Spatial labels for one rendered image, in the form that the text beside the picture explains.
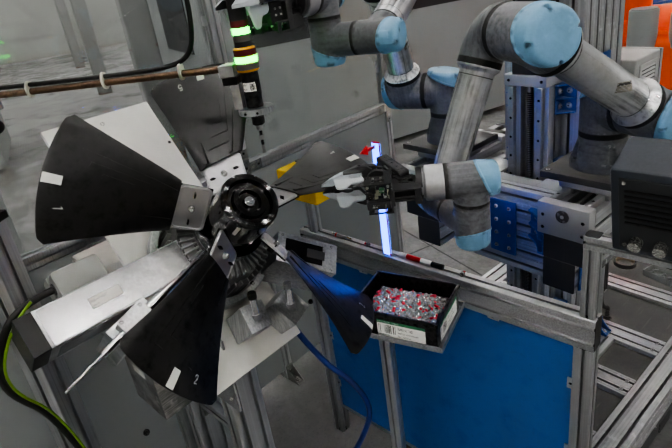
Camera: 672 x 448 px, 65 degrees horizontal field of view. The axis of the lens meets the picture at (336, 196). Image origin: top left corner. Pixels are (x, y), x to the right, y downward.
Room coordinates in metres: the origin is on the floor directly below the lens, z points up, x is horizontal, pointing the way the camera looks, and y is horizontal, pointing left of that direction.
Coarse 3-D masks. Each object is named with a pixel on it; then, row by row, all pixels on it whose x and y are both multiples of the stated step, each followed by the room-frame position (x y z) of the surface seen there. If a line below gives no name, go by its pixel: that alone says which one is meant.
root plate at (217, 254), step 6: (222, 234) 0.90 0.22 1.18; (216, 240) 0.88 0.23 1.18; (222, 240) 0.90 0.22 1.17; (228, 240) 0.92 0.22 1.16; (216, 246) 0.88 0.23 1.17; (222, 246) 0.90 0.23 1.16; (228, 246) 0.92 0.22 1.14; (210, 252) 0.86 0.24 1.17; (216, 252) 0.87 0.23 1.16; (222, 252) 0.89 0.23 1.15; (228, 252) 0.91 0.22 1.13; (234, 252) 0.93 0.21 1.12; (216, 258) 0.87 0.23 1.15; (222, 258) 0.89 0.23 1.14; (228, 258) 0.91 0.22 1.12; (234, 258) 0.93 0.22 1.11; (222, 264) 0.88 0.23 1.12; (228, 264) 0.90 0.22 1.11; (222, 270) 0.88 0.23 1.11; (228, 270) 0.90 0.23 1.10; (228, 276) 0.90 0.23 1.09
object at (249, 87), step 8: (248, 72) 1.02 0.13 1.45; (256, 72) 1.03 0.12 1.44; (248, 80) 1.02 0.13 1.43; (256, 80) 1.03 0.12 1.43; (248, 88) 1.02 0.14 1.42; (256, 88) 1.03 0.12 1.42; (248, 96) 1.03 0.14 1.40; (256, 96) 1.03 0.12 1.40; (248, 104) 1.03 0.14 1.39; (256, 104) 1.03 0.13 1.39; (256, 120) 1.03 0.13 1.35; (264, 120) 1.04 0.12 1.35
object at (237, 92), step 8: (224, 72) 1.03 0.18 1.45; (232, 72) 1.03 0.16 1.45; (224, 80) 1.03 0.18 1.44; (232, 80) 1.03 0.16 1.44; (240, 80) 1.05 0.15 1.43; (232, 88) 1.03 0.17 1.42; (240, 88) 1.04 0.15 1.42; (232, 96) 1.03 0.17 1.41; (240, 96) 1.03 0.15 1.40; (240, 104) 1.03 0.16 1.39; (264, 104) 1.05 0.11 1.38; (272, 104) 1.04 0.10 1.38; (240, 112) 1.02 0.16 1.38; (248, 112) 1.01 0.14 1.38; (256, 112) 1.00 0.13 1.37; (264, 112) 1.01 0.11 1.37
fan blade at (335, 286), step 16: (288, 256) 0.92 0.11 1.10; (304, 272) 0.90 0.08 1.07; (320, 272) 0.98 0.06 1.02; (320, 288) 0.88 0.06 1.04; (336, 288) 0.94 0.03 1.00; (352, 288) 1.00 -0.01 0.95; (336, 304) 0.87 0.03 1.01; (352, 304) 0.91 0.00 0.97; (368, 304) 0.96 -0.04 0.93; (336, 320) 0.82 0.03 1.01; (352, 320) 0.86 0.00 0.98; (368, 320) 0.90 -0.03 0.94; (352, 336) 0.81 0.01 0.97; (368, 336) 0.85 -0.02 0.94; (352, 352) 0.78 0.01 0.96
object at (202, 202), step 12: (180, 192) 0.94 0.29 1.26; (192, 192) 0.95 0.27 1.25; (204, 192) 0.95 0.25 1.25; (180, 204) 0.94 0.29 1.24; (192, 204) 0.95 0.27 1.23; (204, 204) 0.95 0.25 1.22; (180, 216) 0.94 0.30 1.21; (192, 216) 0.95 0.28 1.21; (204, 216) 0.95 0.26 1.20; (192, 228) 0.94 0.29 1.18
